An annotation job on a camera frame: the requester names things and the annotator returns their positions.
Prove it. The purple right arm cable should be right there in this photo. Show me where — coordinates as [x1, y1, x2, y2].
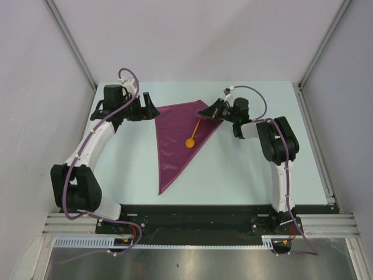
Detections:
[231, 85, 320, 257]

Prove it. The orange plastic spoon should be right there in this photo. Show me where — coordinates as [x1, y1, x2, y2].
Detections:
[185, 120, 200, 149]

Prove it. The light blue cable duct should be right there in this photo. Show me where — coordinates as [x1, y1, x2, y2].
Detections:
[53, 236, 291, 251]

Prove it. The purple satin napkin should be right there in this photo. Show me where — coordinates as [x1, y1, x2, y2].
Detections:
[155, 100, 220, 195]

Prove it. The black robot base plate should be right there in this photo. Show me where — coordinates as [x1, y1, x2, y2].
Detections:
[96, 205, 291, 245]

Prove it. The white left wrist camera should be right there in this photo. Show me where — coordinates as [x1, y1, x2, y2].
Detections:
[118, 78, 139, 96]

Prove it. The aluminium frame post left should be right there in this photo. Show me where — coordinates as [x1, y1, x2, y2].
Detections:
[42, 0, 98, 91]

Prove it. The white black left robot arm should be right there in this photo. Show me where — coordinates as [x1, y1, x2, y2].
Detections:
[50, 78, 160, 233]

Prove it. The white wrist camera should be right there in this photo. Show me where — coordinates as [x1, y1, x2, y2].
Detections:
[118, 78, 139, 96]
[224, 86, 234, 103]

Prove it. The aluminium frame post right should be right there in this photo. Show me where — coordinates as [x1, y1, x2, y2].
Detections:
[297, 0, 353, 89]

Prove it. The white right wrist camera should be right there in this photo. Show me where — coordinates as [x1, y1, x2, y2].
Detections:
[224, 86, 234, 103]

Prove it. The aluminium frame post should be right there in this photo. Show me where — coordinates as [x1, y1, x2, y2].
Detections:
[42, 0, 98, 91]
[297, 0, 353, 89]

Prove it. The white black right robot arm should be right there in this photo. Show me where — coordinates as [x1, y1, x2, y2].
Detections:
[198, 97, 302, 234]

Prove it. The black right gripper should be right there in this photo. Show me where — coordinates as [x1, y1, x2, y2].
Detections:
[198, 98, 238, 124]

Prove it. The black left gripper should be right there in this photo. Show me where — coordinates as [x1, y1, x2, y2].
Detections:
[118, 92, 159, 122]

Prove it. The aluminium frame rail front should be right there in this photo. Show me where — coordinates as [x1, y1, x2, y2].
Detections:
[42, 213, 360, 239]

